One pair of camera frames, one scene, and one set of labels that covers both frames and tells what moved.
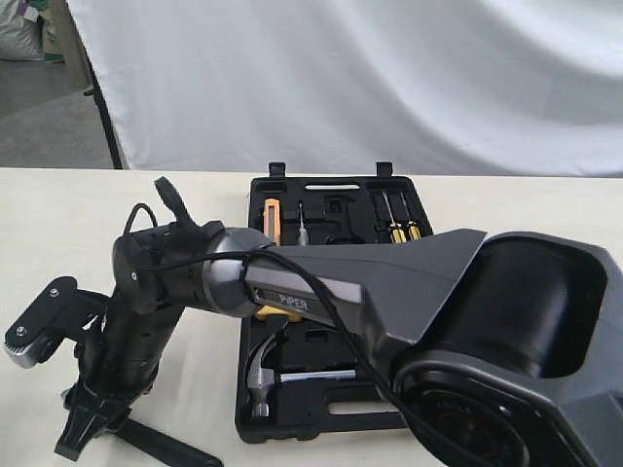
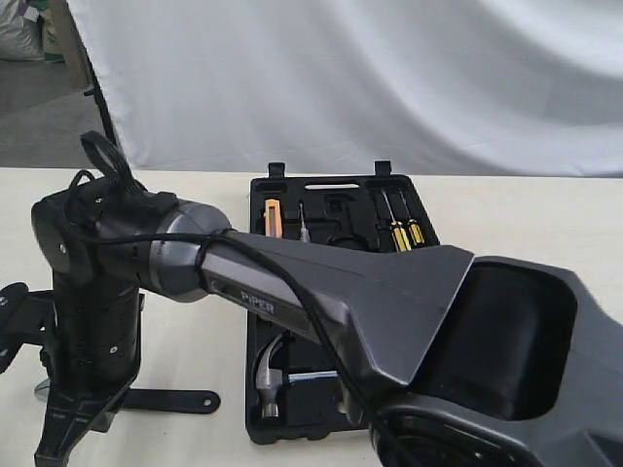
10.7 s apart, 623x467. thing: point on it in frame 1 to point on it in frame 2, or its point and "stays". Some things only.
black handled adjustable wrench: (166, 449) to (181, 401)
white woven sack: (21, 28) stays
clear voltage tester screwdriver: (303, 234) stays
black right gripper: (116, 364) to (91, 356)
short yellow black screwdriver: (415, 233) stays
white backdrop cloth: (520, 89) stays
